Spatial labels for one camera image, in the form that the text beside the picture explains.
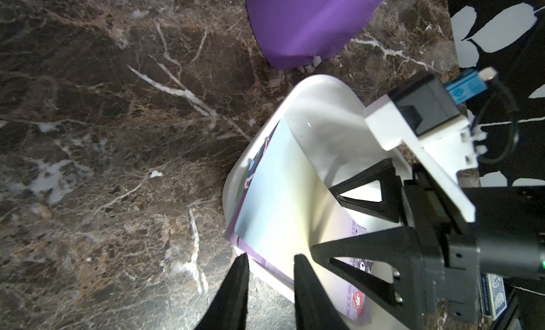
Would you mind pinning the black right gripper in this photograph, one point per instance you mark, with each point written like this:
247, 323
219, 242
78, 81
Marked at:
439, 256

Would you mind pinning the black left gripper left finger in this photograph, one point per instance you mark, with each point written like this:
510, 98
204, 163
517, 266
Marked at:
229, 308

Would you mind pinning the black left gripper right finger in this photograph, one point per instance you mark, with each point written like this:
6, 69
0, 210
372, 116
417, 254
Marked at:
313, 308

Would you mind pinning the purple sticker sheet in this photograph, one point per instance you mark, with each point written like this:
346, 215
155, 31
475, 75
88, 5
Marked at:
285, 208

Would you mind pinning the white plastic storage box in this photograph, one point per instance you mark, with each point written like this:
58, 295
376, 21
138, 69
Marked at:
326, 119

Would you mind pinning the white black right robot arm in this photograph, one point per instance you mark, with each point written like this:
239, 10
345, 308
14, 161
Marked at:
523, 304

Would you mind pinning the blue playing card deck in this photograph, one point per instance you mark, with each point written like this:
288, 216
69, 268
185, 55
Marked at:
493, 296

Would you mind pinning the purple plastic object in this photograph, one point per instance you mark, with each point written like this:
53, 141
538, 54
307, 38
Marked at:
292, 33

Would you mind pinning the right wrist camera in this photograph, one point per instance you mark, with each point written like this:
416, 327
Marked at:
425, 115

